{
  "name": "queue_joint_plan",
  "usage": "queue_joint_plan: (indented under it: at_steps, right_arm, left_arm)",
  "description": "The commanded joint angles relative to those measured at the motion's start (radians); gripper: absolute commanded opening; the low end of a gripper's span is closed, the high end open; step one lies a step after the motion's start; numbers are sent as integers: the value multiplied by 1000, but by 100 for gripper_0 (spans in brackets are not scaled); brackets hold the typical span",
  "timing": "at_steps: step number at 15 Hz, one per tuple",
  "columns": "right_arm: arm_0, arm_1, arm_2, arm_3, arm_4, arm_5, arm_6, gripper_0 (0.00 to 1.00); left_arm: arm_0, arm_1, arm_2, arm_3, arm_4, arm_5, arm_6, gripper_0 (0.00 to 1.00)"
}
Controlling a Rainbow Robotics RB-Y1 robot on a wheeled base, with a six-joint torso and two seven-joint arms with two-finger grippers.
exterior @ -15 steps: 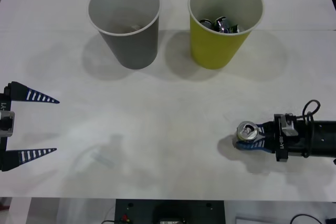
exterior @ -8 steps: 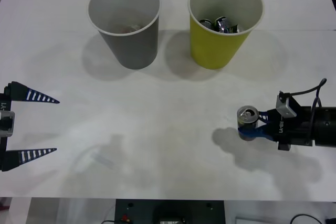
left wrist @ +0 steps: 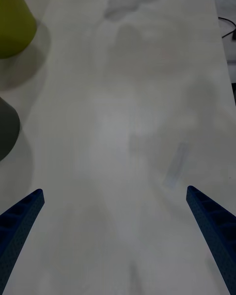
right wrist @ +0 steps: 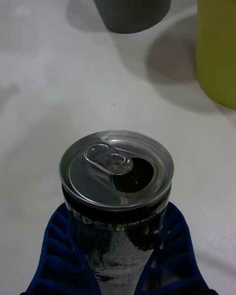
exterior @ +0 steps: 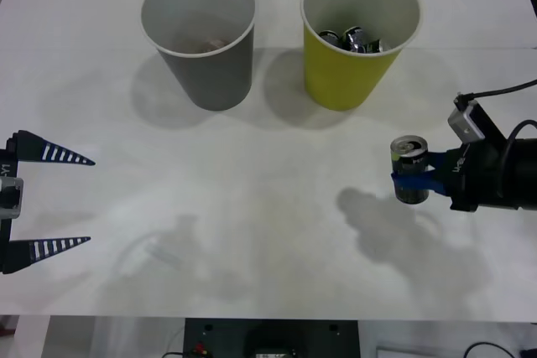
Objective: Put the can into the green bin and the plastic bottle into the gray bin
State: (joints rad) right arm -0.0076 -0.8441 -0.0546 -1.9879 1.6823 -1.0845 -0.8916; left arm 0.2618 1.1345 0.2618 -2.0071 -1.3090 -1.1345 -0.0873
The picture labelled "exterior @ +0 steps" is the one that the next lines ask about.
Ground black floor cable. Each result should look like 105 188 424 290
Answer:
464 340 524 358

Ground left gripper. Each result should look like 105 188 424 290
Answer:
0 128 96 275

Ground yellow-green plastic waste bin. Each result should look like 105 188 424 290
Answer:
300 0 422 112

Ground black robot torso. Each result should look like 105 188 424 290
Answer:
183 319 360 358

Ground grey plastic waste bin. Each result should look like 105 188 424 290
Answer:
140 0 257 112

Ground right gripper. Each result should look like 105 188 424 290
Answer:
389 140 509 214

